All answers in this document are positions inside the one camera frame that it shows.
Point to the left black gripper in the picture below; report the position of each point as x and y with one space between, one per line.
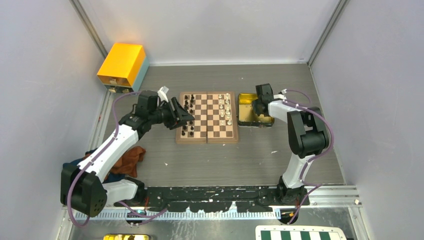
175 121

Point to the dark blue cloth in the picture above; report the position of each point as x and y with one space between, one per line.
74 163

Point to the wooden chess board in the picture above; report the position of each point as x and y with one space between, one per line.
207 128

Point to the green white checkered board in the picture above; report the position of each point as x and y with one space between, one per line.
298 232

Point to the yellow teal drawer box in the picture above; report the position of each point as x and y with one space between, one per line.
124 68

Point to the gold tin tray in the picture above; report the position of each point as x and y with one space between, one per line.
246 117

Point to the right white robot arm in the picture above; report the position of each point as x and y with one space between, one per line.
308 138

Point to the gold tin front edge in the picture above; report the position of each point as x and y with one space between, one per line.
121 236

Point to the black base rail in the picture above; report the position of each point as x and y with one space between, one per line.
213 199

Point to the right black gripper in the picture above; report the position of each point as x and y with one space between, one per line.
255 105

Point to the orange cloth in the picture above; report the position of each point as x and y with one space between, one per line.
126 165

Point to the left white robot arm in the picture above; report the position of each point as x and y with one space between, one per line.
83 187

